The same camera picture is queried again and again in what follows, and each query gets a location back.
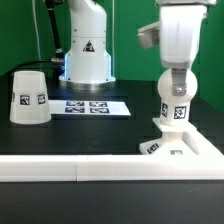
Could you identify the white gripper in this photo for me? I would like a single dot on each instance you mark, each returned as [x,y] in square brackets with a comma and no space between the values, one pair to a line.
[177,32]

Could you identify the white lamp bulb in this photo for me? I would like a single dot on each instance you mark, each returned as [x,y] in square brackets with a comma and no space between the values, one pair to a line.
[175,109]

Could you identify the white lamp base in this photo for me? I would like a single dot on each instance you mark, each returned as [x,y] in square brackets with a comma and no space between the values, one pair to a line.
[174,141]

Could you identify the white lamp shade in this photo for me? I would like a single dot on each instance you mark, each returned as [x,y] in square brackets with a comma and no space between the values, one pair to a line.
[29,104]

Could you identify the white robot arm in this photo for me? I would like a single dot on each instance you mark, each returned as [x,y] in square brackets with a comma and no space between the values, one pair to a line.
[88,64]

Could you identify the white L-shaped fence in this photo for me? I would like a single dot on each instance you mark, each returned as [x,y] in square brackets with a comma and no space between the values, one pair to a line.
[208,164]

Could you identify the white marker sheet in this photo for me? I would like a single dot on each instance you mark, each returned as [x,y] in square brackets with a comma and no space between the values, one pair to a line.
[110,108]

